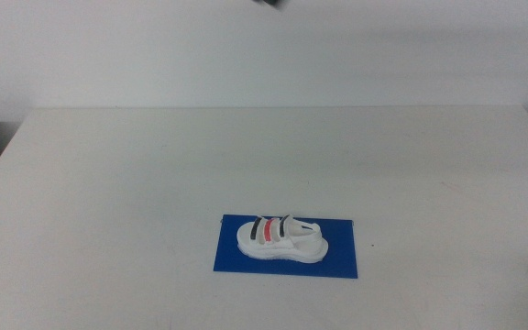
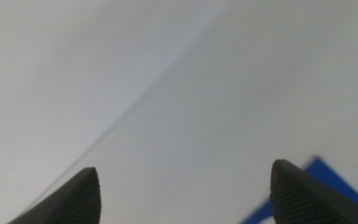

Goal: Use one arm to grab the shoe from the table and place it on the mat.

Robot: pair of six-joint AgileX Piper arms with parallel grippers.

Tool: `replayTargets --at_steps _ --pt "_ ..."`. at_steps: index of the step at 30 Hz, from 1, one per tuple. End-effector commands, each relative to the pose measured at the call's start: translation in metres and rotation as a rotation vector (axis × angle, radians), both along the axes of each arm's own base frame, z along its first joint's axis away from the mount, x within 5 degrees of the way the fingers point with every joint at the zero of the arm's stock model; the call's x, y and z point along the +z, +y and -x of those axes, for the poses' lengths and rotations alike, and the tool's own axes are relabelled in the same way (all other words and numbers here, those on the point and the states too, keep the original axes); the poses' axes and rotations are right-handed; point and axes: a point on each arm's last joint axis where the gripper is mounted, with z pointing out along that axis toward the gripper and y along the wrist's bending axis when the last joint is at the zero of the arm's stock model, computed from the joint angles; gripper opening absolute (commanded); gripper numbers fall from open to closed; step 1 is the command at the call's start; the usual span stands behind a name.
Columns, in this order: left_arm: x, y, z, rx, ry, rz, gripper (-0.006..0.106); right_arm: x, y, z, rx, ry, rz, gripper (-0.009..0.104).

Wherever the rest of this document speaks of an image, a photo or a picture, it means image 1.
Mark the blue rectangular mat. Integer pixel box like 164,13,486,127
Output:
212,214,359,280

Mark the white sandal with striped straps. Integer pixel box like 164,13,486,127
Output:
236,214,330,265

